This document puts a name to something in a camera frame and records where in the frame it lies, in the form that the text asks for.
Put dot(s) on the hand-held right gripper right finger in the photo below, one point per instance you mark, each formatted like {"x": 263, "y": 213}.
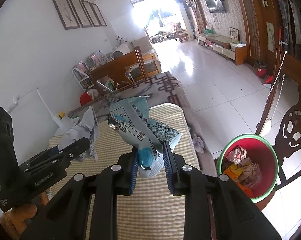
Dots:
{"x": 168, "y": 170}

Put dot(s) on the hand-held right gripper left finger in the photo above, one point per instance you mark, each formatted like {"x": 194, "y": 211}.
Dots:
{"x": 134, "y": 172}

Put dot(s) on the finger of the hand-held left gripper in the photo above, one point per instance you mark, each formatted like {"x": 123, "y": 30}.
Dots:
{"x": 40, "y": 158}
{"x": 76, "y": 148}

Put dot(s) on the white paper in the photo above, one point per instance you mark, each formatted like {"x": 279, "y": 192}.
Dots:
{"x": 89, "y": 120}

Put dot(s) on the blue white snack wrapper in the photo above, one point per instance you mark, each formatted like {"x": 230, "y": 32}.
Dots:
{"x": 130, "y": 120}

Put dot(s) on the yellow orange carton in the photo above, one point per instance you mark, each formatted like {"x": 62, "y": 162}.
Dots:
{"x": 233, "y": 172}

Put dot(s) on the paper ball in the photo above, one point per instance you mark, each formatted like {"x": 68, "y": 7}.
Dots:
{"x": 236, "y": 156}

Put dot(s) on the orange snack wrapper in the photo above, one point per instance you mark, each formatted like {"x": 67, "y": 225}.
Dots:
{"x": 244, "y": 190}

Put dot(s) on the red bin with green rim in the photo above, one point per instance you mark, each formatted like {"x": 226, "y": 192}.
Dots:
{"x": 263, "y": 155}

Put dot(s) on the person's left hand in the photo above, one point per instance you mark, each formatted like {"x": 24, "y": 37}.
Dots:
{"x": 15, "y": 222}

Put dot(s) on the yellow checkered cloth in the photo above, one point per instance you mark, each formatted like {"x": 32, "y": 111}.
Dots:
{"x": 150, "y": 205}

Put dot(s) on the yellow tape roll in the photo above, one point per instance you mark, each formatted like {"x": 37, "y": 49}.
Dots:
{"x": 61, "y": 115}

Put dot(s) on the red bag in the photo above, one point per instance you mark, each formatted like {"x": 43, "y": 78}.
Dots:
{"x": 85, "y": 98}

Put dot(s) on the white book rack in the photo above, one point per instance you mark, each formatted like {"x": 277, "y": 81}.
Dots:
{"x": 84, "y": 75}

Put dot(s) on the wooden bench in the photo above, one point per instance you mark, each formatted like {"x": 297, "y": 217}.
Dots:
{"x": 115, "y": 67}

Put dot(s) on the grey pillow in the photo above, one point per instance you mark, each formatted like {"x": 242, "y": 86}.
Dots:
{"x": 140, "y": 45}

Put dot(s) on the scooter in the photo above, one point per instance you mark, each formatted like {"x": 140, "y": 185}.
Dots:
{"x": 163, "y": 37}

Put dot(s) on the red dustpan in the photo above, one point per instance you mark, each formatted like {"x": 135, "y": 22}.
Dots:
{"x": 268, "y": 80}

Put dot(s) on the red flower pot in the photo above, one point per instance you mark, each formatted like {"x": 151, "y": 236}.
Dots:
{"x": 260, "y": 71}

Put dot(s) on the wooden television cabinet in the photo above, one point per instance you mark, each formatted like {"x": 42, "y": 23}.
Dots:
{"x": 225, "y": 47}

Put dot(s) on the star pattern framed picture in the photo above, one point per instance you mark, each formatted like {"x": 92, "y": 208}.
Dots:
{"x": 234, "y": 34}

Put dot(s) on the framed wall picture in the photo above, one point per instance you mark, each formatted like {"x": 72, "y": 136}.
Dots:
{"x": 91, "y": 13}
{"x": 65, "y": 11}
{"x": 80, "y": 12}
{"x": 98, "y": 15}

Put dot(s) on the wall clock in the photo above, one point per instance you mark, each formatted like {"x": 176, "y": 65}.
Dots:
{"x": 193, "y": 4}

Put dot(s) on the flower wall panel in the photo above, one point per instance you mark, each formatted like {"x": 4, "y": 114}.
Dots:
{"x": 270, "y": 36}

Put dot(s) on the wall television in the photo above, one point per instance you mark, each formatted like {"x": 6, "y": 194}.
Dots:
{"x": 215, "y": 4}

